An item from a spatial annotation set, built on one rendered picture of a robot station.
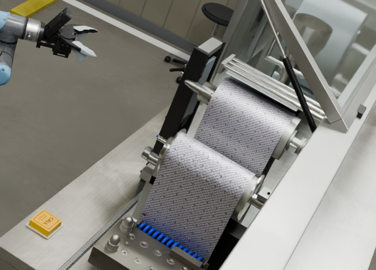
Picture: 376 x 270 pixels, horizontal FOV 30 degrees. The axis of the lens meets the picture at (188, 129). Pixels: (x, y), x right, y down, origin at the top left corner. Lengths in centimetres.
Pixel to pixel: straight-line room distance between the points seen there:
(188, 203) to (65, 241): 39
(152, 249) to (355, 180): 59
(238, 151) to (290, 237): 96
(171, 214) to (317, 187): 75
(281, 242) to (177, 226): 89
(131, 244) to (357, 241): 65
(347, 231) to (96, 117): 288
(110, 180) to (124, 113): 213
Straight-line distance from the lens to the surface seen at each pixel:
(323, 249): 158
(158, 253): 199
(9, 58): 237
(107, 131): 426
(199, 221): 197
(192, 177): 192
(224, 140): 211
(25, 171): 377
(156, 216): 203
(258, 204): 194
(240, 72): 209
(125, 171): 245
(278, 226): 118
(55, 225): 211
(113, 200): 230
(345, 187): 183
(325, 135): 152
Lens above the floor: 232
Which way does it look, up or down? 30 degrees down
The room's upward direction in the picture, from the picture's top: 23 degrees clockwise
